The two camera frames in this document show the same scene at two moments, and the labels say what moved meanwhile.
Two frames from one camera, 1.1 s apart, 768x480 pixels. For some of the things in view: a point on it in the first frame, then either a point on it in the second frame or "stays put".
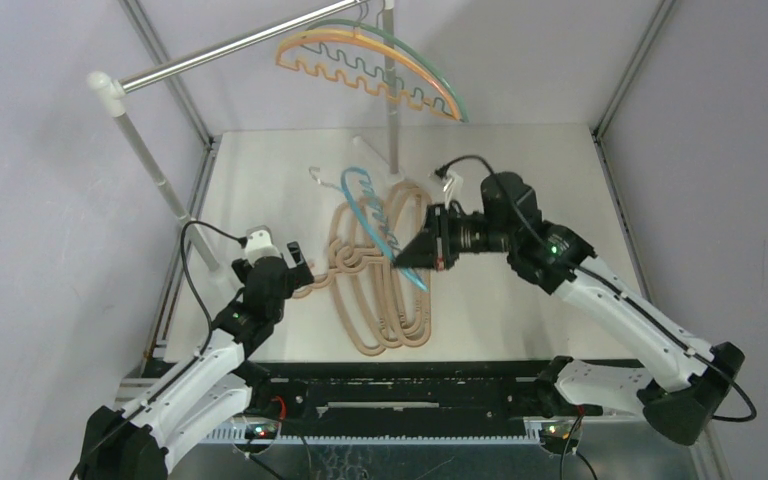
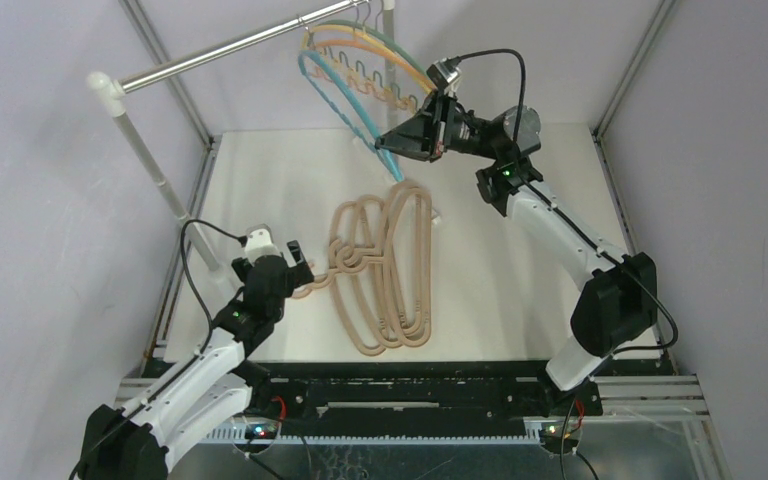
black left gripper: (297, 276) stays put
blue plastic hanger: (368, 222) to (379, 154)
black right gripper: (439, 237) to (437, 126)
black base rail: (391, 391) stays put
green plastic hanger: (427, 67) stays put
